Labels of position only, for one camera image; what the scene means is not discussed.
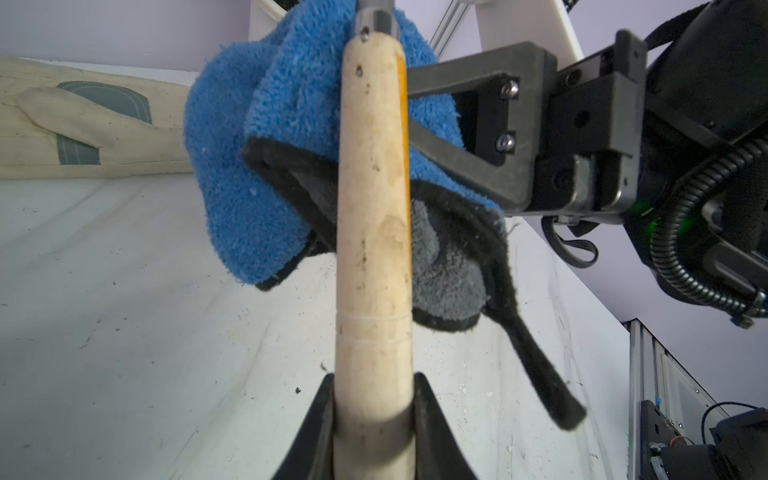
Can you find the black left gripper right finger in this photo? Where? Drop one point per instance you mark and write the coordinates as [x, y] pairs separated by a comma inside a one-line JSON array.
[[438, 456]]

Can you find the blue microfibre rag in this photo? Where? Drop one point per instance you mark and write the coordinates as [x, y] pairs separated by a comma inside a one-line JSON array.
[[261, 128]]

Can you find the small sickle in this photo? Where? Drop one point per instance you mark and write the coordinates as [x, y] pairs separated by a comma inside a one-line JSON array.
[[374, 386]]

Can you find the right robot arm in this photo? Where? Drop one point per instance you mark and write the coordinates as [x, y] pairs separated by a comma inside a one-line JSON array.
[[665, 135]]

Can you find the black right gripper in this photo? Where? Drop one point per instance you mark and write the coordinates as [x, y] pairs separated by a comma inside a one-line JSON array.
[[576, 152]]

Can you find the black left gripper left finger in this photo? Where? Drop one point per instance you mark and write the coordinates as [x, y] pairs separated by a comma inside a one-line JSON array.
[[310, 457]]

